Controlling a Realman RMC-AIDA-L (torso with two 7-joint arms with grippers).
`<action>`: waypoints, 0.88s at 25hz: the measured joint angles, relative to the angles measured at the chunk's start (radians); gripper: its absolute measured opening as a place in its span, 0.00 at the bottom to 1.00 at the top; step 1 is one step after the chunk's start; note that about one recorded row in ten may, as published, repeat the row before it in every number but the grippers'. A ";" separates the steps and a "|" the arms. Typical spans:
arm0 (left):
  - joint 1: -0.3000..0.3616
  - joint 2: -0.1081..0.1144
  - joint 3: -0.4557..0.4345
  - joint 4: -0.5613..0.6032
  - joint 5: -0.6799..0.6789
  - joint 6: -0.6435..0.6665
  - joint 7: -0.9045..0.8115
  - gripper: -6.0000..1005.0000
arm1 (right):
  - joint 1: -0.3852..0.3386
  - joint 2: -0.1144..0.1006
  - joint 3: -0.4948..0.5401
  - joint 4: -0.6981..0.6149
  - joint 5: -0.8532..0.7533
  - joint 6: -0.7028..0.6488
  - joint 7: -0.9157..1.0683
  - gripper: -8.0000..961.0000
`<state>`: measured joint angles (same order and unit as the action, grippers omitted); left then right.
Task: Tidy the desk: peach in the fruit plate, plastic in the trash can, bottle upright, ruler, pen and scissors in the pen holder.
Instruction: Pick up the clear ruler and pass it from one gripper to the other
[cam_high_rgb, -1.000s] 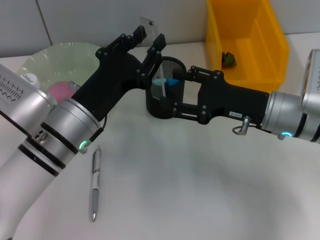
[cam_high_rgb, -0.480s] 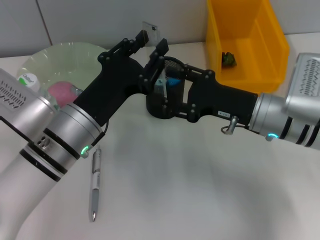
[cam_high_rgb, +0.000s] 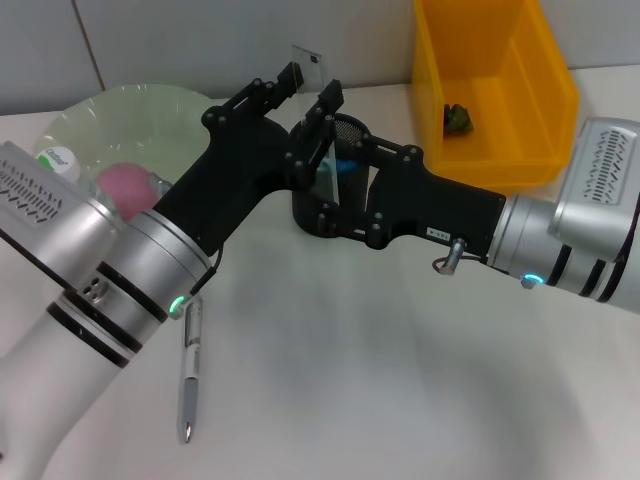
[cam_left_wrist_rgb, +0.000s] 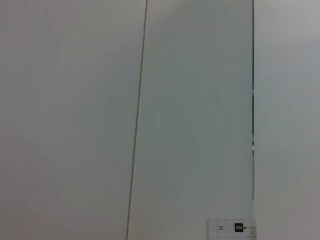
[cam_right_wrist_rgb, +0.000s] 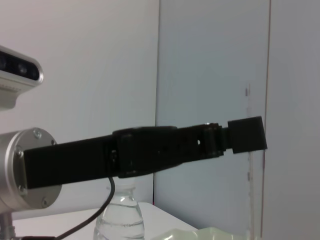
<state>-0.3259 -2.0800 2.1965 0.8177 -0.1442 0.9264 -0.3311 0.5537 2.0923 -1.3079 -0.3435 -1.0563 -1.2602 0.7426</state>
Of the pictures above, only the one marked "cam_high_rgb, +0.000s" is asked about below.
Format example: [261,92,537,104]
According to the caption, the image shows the clear green-label water bottle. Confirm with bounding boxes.
[34,144,126,221]

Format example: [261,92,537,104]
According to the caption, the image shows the blue scissors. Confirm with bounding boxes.
[319,157,361,176]

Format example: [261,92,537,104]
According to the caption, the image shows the silver ballpoint pen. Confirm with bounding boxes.
[177,293,205,445]

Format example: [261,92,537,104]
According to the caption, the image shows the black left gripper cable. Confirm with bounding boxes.
[189,244,225,301]

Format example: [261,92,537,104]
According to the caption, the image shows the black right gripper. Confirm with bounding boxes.
[309,132,507,262]

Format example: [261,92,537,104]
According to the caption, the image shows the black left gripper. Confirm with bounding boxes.
[152,62,346,256]

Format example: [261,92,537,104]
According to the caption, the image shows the transparent plastic ruler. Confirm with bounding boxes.
[291,43,342,207]

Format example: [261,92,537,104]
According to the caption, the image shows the pink peach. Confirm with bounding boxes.
[97,162,157,222]

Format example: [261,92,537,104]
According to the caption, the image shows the black mesh pen holder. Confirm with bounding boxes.
[290,112,375,242]

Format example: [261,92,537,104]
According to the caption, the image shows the pale green wavy glass plate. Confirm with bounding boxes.
[37,84,226,221]

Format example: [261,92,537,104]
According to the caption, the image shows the yellow plastic bin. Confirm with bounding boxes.
[412,0,581,190]

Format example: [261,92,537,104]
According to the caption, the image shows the green plastic wrapper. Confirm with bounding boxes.
[443,102,475,135]

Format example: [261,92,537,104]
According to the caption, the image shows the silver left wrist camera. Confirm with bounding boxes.
[0,141,126,291]

